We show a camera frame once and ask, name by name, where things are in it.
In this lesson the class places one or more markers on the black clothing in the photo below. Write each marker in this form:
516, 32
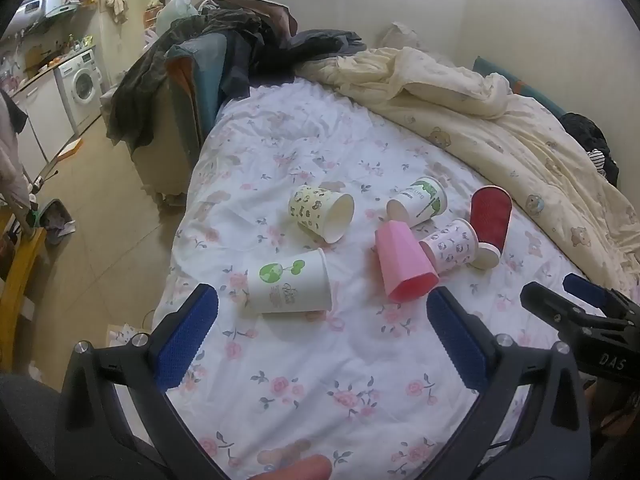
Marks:
592, 145

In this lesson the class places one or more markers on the cream bear print quilt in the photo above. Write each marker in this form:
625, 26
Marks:
500, 125

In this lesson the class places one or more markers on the pinkish hanging garment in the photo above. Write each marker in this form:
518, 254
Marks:
12, 160

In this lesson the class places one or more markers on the floral white bedsheet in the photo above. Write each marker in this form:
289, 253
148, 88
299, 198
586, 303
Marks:
320, 160

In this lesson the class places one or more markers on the yellow patterned paper cup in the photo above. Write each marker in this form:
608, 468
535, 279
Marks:
320, 212

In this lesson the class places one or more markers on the pink plastic cup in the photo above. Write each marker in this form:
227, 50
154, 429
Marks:
402, 265

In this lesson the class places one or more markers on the white washing machine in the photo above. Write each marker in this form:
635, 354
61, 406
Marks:
82, 87

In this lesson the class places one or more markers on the red paper cup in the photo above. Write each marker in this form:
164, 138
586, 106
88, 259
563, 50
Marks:
490, 222

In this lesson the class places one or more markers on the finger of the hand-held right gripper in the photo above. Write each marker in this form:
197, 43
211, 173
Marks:
585, 290
555, 307

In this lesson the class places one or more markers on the white paper box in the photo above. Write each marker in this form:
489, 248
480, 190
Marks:
125, 335

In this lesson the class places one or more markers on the grey trash bin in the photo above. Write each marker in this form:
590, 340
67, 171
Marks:
57, 220

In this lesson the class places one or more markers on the pile of dark clothes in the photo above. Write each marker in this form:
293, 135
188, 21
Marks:
240, 45

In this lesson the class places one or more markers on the green plastic bag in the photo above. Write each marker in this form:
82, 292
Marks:
177, 10

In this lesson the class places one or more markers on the white pillow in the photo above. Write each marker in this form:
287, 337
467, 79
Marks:
400, 35

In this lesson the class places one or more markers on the person's left hand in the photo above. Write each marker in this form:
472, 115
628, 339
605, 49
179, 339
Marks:
295, 467

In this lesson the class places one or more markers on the teal pillow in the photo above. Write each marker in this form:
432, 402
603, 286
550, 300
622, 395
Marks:
520, 85

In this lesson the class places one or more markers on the white kitchen cabinet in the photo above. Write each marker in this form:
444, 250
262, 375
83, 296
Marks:
42, 120

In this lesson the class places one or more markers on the white cup panda print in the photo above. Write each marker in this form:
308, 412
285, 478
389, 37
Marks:
450, 249

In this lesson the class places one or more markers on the white cup green tree print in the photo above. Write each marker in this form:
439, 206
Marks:
292, 282

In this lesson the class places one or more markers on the yellow wooden stool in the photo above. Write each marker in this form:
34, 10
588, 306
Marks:
22, 270

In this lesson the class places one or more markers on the white cup green leaf print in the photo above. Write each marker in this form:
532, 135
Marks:
417, 200

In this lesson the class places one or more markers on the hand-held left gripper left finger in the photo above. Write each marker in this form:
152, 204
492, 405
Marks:
187, 340

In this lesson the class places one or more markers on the range hood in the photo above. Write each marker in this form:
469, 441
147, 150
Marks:
27, 10

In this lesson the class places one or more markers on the hanging beige cloth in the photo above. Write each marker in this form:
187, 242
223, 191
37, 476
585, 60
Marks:
116, 5

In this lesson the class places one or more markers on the beige sofa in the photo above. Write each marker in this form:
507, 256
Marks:
167, 155

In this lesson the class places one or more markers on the brown jacket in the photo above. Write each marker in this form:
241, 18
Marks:
142, 90

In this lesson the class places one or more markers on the cardboard piece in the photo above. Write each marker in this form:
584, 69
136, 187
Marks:
71, 147

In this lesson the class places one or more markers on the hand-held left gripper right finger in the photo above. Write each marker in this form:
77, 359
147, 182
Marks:
457, 341

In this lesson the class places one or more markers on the dark grey cloth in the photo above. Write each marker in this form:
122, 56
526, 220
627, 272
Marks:
27, 430

